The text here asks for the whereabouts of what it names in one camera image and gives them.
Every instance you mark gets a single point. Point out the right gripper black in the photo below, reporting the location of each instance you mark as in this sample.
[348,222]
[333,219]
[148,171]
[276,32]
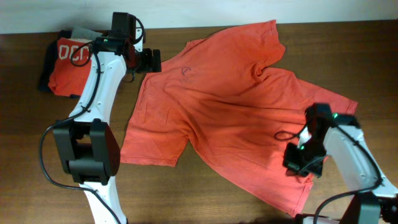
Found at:
[293,165]

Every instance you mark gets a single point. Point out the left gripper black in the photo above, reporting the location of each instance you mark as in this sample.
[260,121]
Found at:
[147,65]

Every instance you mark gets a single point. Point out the salmon red t-shirt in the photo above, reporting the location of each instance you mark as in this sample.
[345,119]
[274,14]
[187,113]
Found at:
[224,95]

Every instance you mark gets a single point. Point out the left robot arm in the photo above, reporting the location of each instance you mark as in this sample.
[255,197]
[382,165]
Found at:
[86,146]

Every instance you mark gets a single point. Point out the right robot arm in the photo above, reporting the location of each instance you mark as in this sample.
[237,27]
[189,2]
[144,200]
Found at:
[326,134]

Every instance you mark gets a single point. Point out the folded grey garment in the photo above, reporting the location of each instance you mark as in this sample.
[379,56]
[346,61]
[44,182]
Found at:
[83,33]

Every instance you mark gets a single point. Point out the folded navy blue garment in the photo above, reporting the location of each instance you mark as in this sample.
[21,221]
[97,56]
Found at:
[46,68]

